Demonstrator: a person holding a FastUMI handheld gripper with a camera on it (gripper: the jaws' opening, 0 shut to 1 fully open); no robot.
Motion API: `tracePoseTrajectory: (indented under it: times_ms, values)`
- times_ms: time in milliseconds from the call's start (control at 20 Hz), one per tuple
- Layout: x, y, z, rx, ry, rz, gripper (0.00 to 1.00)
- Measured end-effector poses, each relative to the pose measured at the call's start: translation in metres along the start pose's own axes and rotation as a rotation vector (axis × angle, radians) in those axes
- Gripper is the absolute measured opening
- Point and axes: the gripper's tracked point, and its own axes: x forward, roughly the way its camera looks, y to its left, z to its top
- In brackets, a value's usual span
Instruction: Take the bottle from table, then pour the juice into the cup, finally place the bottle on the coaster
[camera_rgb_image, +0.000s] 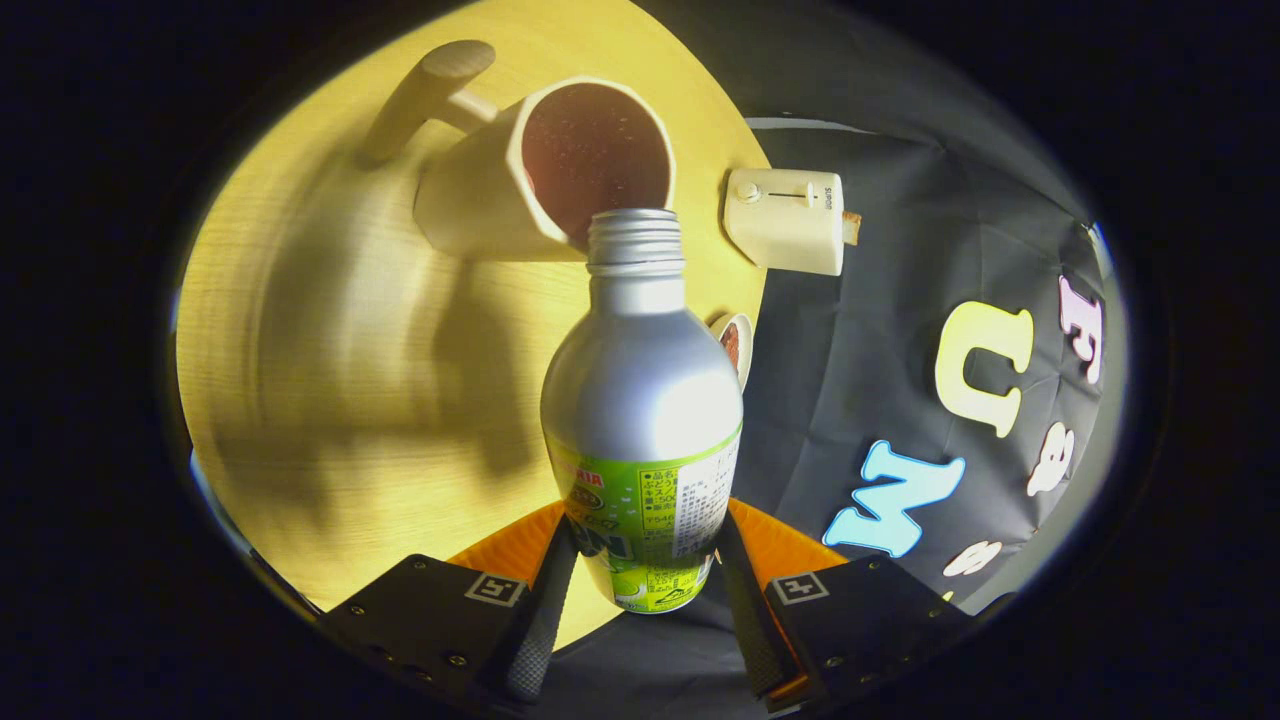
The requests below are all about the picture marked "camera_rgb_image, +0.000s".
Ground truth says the white oval plate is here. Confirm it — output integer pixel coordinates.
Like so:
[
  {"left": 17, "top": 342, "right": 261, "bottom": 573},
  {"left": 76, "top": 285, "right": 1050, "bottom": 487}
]
[{"left": 708, "top": 312, "right": 754, "bottom": 393}]

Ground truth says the white toaster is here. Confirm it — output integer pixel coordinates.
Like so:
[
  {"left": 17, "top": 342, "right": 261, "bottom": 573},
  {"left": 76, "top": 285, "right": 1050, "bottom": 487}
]
[{"left": 722, "top": 168, "right": 846, "bottom": 277}]

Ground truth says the beige cup with wooden handle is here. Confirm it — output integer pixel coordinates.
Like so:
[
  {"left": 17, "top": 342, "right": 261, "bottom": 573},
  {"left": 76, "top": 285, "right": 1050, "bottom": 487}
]
[{"left": 358, "top": 40, "right": 677, "bottom": 263}]

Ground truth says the silver bottle with green label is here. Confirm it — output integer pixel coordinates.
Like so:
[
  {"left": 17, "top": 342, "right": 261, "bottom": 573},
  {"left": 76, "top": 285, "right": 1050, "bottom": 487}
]
[{"left": 540, "top": 208, "right": 745, "bottom": 615}]

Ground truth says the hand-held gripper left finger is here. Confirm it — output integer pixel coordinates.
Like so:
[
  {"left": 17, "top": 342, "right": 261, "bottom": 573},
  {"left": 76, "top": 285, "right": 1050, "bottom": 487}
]
[{"left": 318, "top": 500, "right": 581, "bottom": 706}]

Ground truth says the wooden table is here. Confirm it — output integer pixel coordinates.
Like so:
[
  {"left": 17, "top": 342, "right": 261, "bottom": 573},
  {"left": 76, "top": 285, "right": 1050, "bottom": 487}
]
[{"left": 175, "top": 0, "right": 771, "bottom": 651}]

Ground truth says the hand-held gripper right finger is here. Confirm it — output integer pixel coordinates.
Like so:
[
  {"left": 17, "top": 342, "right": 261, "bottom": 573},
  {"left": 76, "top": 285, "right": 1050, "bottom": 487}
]
[{"left": 715, "top": 498, "right": 976, "bottom": 713}]

